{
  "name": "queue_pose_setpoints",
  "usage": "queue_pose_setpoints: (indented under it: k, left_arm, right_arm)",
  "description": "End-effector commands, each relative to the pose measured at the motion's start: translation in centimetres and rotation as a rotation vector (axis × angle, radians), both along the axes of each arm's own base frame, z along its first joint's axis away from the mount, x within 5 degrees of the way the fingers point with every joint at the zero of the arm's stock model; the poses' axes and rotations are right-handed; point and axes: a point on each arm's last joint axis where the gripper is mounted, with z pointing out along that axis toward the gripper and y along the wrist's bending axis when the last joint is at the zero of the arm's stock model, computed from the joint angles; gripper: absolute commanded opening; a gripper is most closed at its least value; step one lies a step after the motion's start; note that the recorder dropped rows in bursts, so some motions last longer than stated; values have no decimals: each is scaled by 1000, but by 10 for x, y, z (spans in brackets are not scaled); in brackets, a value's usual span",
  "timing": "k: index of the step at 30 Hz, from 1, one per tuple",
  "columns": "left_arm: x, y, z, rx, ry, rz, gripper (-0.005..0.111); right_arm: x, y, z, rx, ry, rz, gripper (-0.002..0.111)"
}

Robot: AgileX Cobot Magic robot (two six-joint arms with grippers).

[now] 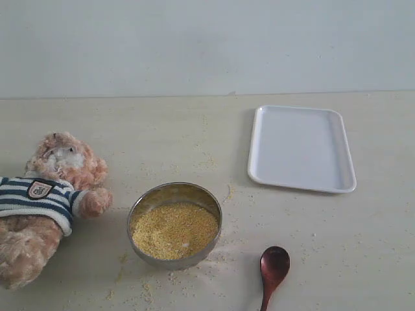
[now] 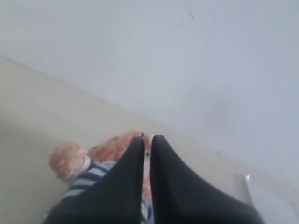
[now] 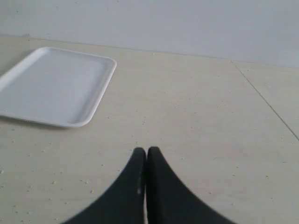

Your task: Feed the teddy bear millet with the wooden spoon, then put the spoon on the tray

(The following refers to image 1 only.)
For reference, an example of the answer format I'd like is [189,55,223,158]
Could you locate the yellow millet grains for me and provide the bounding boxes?
[132,203,219,260]

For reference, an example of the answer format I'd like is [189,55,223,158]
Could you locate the white plastic tray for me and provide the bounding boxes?
[247,105,357,194]

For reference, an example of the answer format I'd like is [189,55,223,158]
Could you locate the dark red wooden spoon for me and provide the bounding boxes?
[259,246,291,311]

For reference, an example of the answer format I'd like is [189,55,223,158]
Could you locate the steel bowl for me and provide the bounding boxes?
[127,182,222,271]

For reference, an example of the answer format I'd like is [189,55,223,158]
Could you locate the tan teddy bear striped sweater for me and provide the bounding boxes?
[1,132,112,290]

